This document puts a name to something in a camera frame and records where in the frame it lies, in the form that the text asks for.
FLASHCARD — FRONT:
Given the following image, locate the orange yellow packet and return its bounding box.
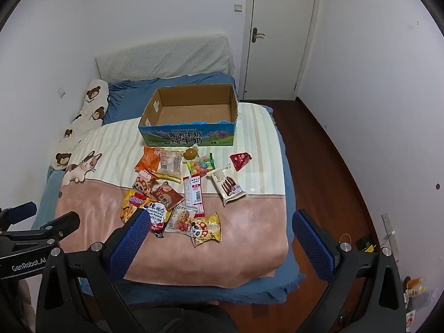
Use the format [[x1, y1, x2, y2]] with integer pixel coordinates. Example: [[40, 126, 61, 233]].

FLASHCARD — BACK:
[[404, 277, 425, 297]]

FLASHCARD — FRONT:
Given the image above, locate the black red noodle packet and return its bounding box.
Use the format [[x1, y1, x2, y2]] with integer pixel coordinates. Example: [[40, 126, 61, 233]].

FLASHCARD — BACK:
[[142, 198, 173, 239]]

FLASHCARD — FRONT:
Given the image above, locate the pale pink clear snack packet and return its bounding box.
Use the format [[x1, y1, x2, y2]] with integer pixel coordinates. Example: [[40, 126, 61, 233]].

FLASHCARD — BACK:
[[154, 149, 184, 183]]

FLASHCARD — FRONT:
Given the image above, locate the blue bed sheet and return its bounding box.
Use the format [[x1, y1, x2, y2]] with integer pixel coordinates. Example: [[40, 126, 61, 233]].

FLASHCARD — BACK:
[[31, 71, 307, 302]]

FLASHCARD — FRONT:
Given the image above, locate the brown snack packet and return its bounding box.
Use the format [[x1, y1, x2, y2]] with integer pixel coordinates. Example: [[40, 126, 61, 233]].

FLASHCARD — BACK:
[[151, 181, 184, 211]]

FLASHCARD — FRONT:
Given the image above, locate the white bear print pillow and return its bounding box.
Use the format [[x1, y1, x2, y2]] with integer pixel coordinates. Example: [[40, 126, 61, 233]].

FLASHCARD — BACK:
[[51, 79, 110, 171]]

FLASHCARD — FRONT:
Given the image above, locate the white wall strip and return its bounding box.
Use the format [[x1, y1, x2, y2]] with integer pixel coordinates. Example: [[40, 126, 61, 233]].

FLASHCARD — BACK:
[[382, 213, 399, 261]]

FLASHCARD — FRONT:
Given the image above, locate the striped pink cat blanket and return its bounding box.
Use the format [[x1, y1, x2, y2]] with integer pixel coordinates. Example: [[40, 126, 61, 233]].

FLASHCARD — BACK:
[[55, 102, 290, 285]]

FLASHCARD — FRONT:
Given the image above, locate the white nut cookie packet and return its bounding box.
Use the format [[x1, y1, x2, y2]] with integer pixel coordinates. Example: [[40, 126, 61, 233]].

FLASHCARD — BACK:
[[164, 204, 198, 234]]

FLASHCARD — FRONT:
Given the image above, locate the white chocolate stick packet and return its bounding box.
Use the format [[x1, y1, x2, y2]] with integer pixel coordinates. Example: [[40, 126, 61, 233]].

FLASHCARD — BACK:
[[207, 164, 247, 207]]

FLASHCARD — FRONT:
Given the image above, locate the white door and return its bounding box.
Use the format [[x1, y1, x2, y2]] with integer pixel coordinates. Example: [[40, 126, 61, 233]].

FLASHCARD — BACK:
[[243, 0, 323, 101]]

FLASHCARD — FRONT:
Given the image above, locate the colourful candy ball bag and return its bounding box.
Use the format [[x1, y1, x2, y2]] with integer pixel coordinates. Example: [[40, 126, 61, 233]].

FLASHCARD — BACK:
[[186, 153, 216, 177]]

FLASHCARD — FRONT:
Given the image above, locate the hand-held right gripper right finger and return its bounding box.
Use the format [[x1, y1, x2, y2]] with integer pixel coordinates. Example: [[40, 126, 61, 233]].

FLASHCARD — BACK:
[[292, 209, 407, 333]]

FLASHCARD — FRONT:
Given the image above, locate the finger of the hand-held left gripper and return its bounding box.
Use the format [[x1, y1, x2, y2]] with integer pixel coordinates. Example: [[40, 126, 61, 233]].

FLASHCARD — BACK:
[[33, 211, 81, 247], [0, 201, 37, 232]]

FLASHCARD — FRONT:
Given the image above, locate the orange snack packet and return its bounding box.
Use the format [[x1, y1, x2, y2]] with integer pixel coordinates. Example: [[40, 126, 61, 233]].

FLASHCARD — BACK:
[[135, 146, 163, 173]]

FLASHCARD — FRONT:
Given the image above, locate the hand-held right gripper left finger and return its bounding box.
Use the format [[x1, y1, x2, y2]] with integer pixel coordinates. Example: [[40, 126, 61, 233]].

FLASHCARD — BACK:
[[36, 209, 153, 333]]

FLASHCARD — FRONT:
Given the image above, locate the red panda snack packet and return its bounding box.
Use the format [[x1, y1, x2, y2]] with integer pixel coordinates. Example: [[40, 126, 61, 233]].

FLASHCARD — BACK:
[[132, 169, 160, 198]]

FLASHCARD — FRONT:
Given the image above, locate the grey pillow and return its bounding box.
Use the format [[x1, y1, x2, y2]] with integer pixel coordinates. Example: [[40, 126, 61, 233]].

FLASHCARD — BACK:
[[95, 35, 234, 80]]

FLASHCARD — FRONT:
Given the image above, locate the red triangular snack packet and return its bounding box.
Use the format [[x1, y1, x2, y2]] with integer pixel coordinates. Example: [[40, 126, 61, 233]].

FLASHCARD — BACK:
[[229, 151, 252, 171]]

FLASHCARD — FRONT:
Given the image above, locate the red white long snack packet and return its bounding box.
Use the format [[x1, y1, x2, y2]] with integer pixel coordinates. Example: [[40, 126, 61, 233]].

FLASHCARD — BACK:
[[183, 174, 206, 217]]

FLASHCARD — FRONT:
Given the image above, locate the yellow panda snack packet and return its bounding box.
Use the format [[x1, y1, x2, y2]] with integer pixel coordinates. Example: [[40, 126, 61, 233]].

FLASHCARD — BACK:
[[189, 212, 222, 248]]

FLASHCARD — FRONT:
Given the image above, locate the yellow noodle packet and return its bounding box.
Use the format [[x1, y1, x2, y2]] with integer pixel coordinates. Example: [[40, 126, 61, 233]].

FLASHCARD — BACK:
[[120, 190, 153, 223]]

